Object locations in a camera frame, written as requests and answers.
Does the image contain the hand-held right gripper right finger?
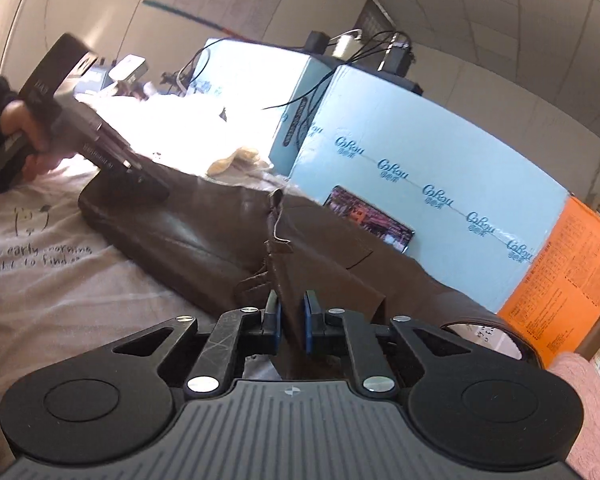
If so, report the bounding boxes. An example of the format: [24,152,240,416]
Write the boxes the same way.
[302,290,473,395]

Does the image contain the cream knitted sweater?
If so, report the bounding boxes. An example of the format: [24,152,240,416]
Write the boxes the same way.
[207,146,262,176]

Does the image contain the pink towel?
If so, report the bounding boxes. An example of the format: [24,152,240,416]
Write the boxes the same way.
[547,352,600,479]

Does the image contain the printed striped bedsheet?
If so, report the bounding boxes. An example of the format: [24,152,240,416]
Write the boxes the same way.
[0,95,291,466]

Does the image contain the person's left hand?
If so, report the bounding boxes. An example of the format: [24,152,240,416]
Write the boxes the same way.
[0,100,77,182]

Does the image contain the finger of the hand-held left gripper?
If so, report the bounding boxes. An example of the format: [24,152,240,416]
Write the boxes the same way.
[97,120,172,204]

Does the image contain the black power adapter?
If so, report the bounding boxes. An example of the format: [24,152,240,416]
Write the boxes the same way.
[304,31,331,55]

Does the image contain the large light blue cardboard box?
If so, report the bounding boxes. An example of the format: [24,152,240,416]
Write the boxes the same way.
[287,65,571,317]

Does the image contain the white device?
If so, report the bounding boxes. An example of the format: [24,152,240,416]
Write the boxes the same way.
[114,55,149,84]

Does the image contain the black charger block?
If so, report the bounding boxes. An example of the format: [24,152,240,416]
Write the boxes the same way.
[382,45,424,96]

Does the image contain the thin black cable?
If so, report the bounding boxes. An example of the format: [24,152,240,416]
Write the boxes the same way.
[177,37,232,97]

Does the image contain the smartphone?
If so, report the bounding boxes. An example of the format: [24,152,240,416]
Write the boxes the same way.
[324,185,415,255]

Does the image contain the light blue box, black label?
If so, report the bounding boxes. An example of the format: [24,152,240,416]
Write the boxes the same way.
[200,37,342,179]

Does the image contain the dark window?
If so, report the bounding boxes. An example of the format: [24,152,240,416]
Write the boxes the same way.
[355,0,397,42]

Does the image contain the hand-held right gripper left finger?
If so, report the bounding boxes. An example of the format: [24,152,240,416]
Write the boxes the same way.
[112,290,283,396]

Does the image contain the orange cardboard box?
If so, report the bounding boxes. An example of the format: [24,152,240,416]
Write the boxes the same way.
[497,195,600,367]

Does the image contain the white plug adapter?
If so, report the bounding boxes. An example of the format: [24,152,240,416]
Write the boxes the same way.
[332,30,364,59]

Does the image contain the brown leather pants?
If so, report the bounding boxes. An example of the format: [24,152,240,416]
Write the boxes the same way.
[77,162,543,382]

